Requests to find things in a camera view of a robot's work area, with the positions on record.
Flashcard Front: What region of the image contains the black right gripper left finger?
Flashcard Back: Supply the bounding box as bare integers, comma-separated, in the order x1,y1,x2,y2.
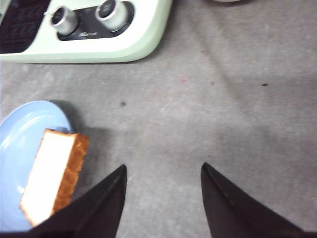
28,165,127,238

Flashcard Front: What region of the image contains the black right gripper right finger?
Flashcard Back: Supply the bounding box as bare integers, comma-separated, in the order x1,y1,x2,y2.
201,163,304,238

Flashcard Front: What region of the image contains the toast bread slice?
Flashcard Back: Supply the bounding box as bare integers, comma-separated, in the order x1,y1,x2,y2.
19,128,89,227

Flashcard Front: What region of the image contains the beige ribbed bowl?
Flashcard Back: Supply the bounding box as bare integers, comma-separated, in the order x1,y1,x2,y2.
210,0,242,3

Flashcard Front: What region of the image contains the mint green breakfast maker base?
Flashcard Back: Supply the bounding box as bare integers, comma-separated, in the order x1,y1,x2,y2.
0,0,172,63

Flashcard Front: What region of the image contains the blue round plate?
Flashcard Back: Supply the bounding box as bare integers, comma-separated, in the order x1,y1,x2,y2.
0,101,73,232

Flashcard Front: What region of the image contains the silver left control knob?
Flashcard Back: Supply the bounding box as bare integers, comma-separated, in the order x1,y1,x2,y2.
51,6,79,36

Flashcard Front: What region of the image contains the silver control knob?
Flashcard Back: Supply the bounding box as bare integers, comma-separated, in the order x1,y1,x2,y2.
51,6,79,36
95,0,128,32

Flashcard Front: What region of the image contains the silver right control knob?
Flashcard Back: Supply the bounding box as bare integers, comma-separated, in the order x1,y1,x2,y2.
95,0,128,32

